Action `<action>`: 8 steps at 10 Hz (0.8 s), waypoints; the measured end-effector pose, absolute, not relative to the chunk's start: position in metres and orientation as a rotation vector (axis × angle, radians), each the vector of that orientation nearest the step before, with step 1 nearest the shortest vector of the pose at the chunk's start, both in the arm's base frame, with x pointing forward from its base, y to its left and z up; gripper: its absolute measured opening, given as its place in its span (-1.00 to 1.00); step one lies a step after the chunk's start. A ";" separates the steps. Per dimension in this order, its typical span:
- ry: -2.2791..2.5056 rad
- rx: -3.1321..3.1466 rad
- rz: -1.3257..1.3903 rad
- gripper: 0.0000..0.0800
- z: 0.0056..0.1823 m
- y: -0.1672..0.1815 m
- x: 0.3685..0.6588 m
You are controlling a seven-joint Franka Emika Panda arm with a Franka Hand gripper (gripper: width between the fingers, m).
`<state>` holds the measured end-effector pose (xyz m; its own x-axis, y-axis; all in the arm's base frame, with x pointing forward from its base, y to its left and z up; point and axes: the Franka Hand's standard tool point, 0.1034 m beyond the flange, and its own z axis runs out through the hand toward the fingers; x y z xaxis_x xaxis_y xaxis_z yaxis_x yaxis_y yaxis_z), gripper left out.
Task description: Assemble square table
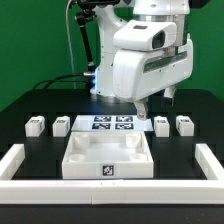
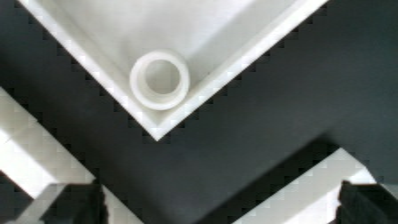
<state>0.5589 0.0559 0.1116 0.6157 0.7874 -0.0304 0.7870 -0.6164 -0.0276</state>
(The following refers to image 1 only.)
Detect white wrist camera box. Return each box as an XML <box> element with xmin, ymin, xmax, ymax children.
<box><xmin>113</xmin><ymin>20</ymin><xmax>177</xmax><ymax>52</ymax></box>

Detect white square table top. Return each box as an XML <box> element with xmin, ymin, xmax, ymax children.
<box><xmin>62</xmin><ymin>131</ymin><xmax>154</xmax><ymax>179</ymax></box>

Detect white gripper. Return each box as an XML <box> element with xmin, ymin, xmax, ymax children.
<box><xmin>113</xmin><ymin>38</ymin><xmax>193</xmax><ymax>119</ymax></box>

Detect white U-shaped obstacle fence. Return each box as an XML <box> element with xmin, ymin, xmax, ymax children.
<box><xmin>0</xmin><ymin>144</ymin><xmax>224</xmax><ymax>204</ymax></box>

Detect white cable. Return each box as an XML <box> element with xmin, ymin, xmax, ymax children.
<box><xmin>65</xmin><ymin>0</ymin><xmax>77</xmax><ymax>90</ymax></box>

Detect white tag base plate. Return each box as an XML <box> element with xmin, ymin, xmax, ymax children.
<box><xmin>72</xmin><ymin>115</ymin><xmax>153</xmax><ymax>132</ymax></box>

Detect black cables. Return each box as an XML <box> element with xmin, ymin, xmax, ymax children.
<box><xmin>32</xmin><ymin>71</ymin><xmax>98</xmax><ymax>90</ymax></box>

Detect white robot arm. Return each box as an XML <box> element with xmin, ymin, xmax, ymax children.
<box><xmin>91</xmin><ymin>0</ymin><xmax>193</xmax><ymax>120</ymax></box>

